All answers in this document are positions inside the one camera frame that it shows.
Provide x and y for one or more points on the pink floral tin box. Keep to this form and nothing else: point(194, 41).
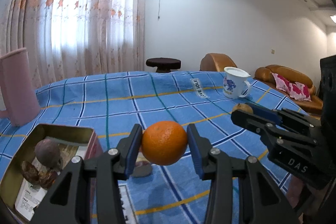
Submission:
point(12, 179)

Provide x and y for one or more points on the large orange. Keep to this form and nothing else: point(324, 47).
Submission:
point(164, 142)

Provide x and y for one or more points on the purple round fruit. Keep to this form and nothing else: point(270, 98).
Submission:
point(48, 153)

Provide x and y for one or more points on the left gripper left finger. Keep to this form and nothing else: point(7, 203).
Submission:
point(68, 200)

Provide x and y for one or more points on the brown leather armchair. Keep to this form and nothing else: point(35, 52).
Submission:
point(216, 62)

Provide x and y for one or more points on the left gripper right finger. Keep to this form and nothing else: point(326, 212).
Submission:
point(260, 199)

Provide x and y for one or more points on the pink floral cushion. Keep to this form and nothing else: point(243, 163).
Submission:
point(296, 90)

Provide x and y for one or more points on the pink electric kettle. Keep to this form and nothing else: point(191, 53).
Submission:
point(18, 95)

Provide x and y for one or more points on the paper leaflet in tin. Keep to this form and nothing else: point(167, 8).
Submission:
point(30, 195)

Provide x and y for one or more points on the sheer floral curtain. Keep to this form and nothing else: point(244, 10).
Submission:
point(73, 38)

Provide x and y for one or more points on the dark round stool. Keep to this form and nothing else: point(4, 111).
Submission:
point(164, 65)

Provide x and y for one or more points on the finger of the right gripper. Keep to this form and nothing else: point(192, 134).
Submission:
point(271, 131)
point(278, 113)

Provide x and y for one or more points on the dark passion fruit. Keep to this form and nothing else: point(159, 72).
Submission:
point(30, 173)

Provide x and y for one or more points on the brown leather sofa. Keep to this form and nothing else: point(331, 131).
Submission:
point(264, 74)

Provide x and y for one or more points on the right hand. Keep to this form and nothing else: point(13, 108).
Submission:
point(305, 199)

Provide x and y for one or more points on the white mug blue print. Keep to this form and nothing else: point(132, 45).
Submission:
point(235, 83)

